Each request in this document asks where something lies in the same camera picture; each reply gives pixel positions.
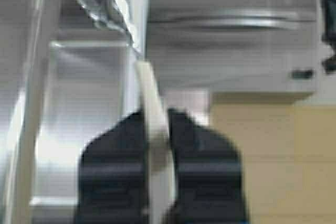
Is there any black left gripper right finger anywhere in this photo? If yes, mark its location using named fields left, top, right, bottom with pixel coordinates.
left=168, top=108, right=248, bottom=223

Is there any lower wooden base cabinet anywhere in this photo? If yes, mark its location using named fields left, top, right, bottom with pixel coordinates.
left=211, top=103, right=335, bottom=223

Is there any white cream frying pan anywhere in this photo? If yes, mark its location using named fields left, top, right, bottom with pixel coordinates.
left=0, top=0, right=176, bottom=224

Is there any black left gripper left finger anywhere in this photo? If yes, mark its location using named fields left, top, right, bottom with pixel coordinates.
left=73, top=111, right=149, bottom=223

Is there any stainless double sink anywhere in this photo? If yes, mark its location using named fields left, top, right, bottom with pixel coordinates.
left=1, top=0, right=149, bottom=211

